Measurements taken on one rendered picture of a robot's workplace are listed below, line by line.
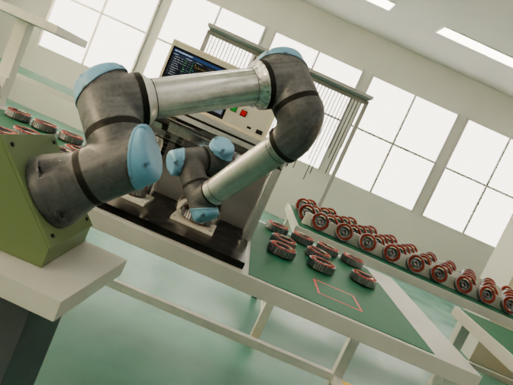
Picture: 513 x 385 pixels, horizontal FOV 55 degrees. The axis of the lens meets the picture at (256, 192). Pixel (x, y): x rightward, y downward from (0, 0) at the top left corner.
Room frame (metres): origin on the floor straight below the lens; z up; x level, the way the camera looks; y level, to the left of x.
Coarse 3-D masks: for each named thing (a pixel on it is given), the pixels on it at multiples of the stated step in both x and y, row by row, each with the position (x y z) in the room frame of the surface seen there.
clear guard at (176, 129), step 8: (176, 120) 1.67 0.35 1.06; (152, 128) 1.48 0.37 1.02; (160, 128) 1.50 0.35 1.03; (168, 128) 1.50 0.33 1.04; (176, 128) 1.52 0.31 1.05; (184, 128) 1.53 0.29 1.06; (192, 128) 1.58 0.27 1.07; (160, 136) 1.48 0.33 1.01; (168, 136) 1.49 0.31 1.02; (176, 136) 1.50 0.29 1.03; (184, 136) 1.51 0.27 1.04; (176, 144) 1.48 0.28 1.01
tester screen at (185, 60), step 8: (176, 56) 1.76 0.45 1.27; (184, 56) 1.76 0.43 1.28; (192, 56) 1.76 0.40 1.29; (168, 64) 1.75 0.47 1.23; (176, 64) 1.76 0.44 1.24; (184, 64) 1.76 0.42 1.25; (192, 64) 1.76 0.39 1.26; (200, 64) 1.76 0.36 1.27; (208, 64) 1.76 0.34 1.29; (168, 72) 1.76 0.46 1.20; (176, 72) 1.76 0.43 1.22; (184, 72) 1.76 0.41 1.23; (192, 72) 1.76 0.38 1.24; (200, 72) 1.76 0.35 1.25
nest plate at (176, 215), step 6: (180, 210) 1.69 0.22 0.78; (174, 216) 1.56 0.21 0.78; (180, 216) 1.60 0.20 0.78; (180, 222) 1.56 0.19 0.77; (186, 222) 1.56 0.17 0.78; (192, 222) 1.59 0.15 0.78; (198, 228) 1.57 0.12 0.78; (204, 228) 1.57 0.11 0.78; (210, 228) 1.61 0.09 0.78; (210, 234) 1.57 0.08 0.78
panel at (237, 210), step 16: (160, 144) 1.88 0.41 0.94; (192, 144) 1.88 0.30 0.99; (176, 176) 1.88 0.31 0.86; (160, 192) 1.88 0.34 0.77; (176, 192) 1.88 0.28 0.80; (240, 192) 1.89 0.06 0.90; (256, 192) 1.90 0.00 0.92; (224, 208) 1.89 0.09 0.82; (240, 208) 1.89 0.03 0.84; (240, 224) 1.90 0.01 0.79
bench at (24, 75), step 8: (24, 72) 4.84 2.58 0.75; (32, 72) 5.26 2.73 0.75; (24, 80) 4.45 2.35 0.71; (32, 80) 4.45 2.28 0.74; (40, 80) 4.70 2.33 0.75; (48, 80) 5.09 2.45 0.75; (40, 88) 4.46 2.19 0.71; (48, 88) 4.46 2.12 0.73; (56, 88) 4.65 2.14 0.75; (64, 88) 5.03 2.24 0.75; (64, 96) 4.47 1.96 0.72; (72, 96) 4.49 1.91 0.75
